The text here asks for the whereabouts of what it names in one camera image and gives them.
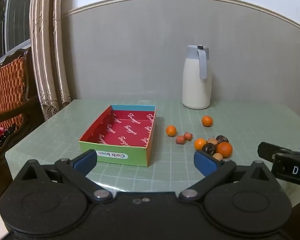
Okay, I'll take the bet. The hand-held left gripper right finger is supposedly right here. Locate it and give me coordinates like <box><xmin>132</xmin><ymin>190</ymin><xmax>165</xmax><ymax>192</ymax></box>
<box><xmin>178</xmin><ymin>150</ymin><xmax>278</xmax><ymax>203</ymax></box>

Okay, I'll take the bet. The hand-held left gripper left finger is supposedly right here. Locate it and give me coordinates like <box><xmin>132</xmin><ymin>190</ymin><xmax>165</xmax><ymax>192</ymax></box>
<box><xmin>13</xmin><ymin>149</ymin><xmax>113</xmax><ymax>204</ymax></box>

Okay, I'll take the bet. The colourful cardboard box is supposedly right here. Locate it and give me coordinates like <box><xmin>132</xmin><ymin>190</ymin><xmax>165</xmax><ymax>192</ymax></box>
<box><xmin>79</xmin><ymin>105</ymin><xmax>157</xmax><ymax>167</ymax></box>

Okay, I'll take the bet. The green grid tablecloth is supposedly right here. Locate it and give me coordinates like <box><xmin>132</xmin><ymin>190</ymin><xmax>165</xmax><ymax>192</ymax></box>
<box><xmin>5</xmin><ymin>99</ymin><xmax>300</xmax><ymax>207</ymax></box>

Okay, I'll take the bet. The white thermos jug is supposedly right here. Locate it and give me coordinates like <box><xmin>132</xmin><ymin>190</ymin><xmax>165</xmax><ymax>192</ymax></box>
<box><xmin>182</xmin><ymin>45</ymin><xmax>212</xmax><ymax>110</ymax></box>

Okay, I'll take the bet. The wooden chair with orange cushion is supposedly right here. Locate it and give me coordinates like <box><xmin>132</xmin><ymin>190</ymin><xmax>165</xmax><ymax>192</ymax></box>
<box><xmin>0</xmin><ymin>49</ymin><xmax>46</xmax><ymax>200</ymax></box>

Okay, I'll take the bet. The beige curtain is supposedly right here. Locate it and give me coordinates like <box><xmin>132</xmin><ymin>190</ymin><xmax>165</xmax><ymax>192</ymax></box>
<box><xmin>29</xmin><ymin>0</ymin><xmax>76</xmax><ymax>122</ymax></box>

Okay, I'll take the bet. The window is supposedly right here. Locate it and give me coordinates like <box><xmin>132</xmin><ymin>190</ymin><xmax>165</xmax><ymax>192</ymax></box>
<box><xmin>0</xmin><ymin>0</ymin><xmax>35</xmax><ymax>67</ymax></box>

